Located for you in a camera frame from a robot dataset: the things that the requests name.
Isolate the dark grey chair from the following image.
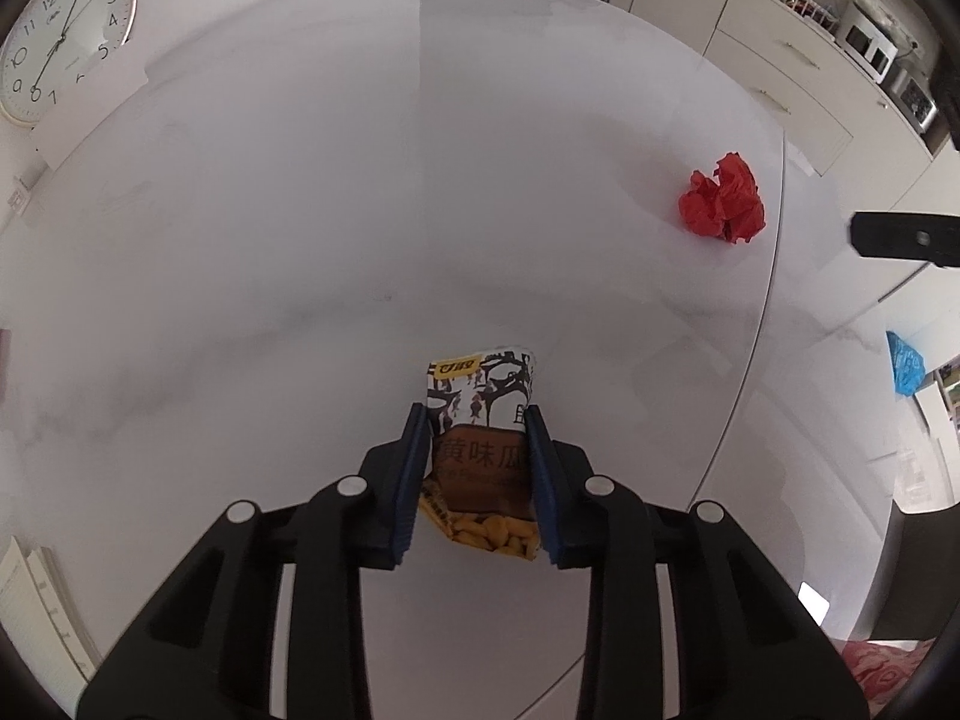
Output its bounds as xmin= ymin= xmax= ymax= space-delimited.
xmin=874 ymin=502 xmax=960 ymax=640

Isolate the red floral blanket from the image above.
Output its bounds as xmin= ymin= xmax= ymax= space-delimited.
xmin=840 ymin=637 xmax=940 ymax=720

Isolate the brown and yellow snack packet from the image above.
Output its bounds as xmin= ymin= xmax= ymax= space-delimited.
xmin=418 ymin=345 xmax=542 ymax=562

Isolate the white drawer cabinet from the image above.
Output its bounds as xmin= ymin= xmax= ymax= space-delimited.
xmin=630 ymin=0 xmax=938 ymax=181

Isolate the red crumpled paper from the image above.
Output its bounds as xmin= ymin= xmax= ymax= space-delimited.
xmin=679 ymin=152 xmax=767 ymax=245

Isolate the small white card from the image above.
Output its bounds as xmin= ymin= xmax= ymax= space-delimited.
xmin=799 ymin=581 xmax=830 ymax=627

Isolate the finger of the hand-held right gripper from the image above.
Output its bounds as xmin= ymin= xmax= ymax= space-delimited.
xmin=851 ymin=211 xmax=960 ymax=269

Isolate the silver countertop appliance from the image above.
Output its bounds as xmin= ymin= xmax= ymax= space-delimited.
xmin=885 ymin=64 xmax=940 ymax=134

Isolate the round wall clock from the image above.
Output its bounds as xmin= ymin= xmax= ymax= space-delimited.
xmin=0 ymin=0 xmax=138 ymax=125

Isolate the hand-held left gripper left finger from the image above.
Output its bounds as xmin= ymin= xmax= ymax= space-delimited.
xmin=76 ymin=403 xmax=434 ymax=720

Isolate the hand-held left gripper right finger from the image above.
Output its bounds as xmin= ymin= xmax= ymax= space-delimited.
xmin=523 ymin=405 xmax=871 ymax=720

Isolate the white microwave oven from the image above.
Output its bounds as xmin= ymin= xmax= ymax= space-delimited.
xmin=836 ymin=11 xmax=899 ymax=83

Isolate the blue plastic bag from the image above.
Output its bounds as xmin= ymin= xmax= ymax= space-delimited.
xmin=886 ymin=330 xmax=927 ymax=397

